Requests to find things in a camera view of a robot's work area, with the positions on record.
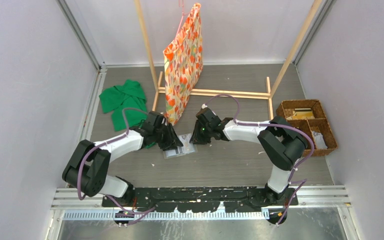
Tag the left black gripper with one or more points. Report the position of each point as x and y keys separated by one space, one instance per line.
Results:
x=172 y=141

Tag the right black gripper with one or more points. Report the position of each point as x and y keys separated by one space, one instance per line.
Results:
x=196 y=138

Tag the white credit card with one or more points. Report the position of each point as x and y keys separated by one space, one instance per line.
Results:
x=186 y=148

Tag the grey card holder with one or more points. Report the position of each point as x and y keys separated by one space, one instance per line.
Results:
x=167 y=154

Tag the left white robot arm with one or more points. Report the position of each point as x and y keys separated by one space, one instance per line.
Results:
x=87 y=168

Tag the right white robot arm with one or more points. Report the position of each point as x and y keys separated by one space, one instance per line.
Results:
x=283 y=143

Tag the gold card in basket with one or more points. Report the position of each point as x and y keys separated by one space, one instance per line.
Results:
x=301 y=114

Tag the wooden hanging rack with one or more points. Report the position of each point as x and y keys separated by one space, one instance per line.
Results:
x=270 y=89

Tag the green cloth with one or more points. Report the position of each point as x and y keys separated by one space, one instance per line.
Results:
x=127 y=105

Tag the orange patterned hanging cloth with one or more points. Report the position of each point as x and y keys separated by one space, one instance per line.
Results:
x=183 y=64

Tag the brown wicker basket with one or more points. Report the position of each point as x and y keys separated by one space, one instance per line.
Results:
x=319 y=124

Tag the white paper in basket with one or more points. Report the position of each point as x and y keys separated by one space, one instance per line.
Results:
x=319 y=140

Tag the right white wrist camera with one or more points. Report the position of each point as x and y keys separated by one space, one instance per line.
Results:
x=207 y=109

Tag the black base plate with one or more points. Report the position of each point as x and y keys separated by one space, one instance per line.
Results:
x=237 y=199

